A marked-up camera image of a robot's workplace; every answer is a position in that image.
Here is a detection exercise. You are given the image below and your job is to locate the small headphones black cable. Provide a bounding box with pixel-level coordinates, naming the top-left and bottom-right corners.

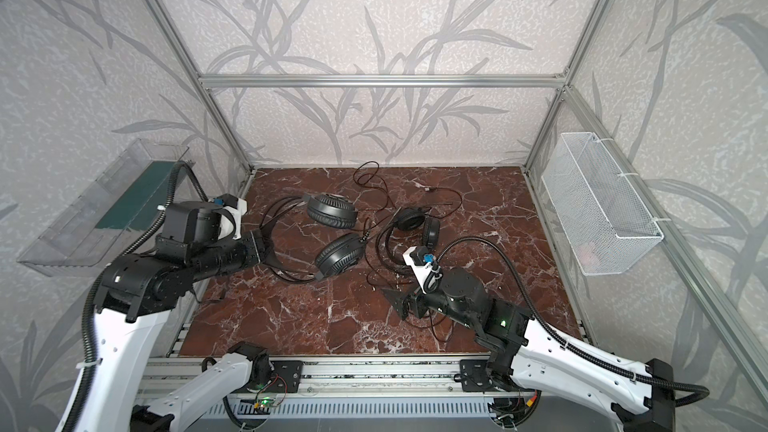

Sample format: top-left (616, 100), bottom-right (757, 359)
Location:
top-left (340, 160), bottom-right (464, 235)

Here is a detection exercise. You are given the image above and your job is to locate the white wire mesh basket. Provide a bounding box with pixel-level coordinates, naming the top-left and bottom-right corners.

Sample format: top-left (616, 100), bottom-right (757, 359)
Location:
top-left (542, 132), bottom-right (664, 276)

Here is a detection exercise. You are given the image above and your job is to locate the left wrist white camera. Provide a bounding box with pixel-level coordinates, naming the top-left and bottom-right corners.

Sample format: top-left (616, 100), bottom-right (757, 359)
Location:
top-left (213, 194), bottom-right (247, 240)

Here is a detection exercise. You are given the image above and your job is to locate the wrist white camera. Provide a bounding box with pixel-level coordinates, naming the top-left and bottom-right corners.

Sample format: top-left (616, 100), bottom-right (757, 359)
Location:
top-left (403, 246), bottom-right (442, 293)
top-left (213, 194), bottom-right (247, 240)

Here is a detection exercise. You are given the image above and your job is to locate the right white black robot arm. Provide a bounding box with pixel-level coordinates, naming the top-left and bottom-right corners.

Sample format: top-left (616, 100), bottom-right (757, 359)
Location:
top-left (383, 246), bottom-right (710, 431)

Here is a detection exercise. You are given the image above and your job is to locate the aluminium front rail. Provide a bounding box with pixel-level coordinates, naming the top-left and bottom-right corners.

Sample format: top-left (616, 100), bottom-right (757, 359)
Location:
top-left (134, 355), bottom-right (631, 400)

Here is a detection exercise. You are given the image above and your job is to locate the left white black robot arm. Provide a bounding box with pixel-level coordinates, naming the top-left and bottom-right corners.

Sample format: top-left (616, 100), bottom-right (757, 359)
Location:
top-left (57, 160), bottom-right (278, 431)

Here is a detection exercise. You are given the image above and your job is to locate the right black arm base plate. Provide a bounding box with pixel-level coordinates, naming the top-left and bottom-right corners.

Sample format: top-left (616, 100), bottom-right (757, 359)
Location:
top-left (454, 359), bottom-right (498, 393)

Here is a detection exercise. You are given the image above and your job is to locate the clear plastic wall tray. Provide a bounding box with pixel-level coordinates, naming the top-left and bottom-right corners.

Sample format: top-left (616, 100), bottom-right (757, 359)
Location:
top-left (17, 139), bottom-right (189, 278)

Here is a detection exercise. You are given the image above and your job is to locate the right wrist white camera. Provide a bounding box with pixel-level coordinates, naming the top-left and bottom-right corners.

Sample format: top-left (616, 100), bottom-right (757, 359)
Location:
top-left (403, 246), bottom-right (442, 293)

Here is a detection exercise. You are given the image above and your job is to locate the green lit circuit board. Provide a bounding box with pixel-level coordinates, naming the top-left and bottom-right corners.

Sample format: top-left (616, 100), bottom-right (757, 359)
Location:
top-left (253, 396), bottom-right (284, 415)

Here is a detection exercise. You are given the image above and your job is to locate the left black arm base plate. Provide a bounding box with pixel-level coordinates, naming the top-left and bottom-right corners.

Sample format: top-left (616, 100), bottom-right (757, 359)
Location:
top-left (265, 360), bottom-right (304, 394)

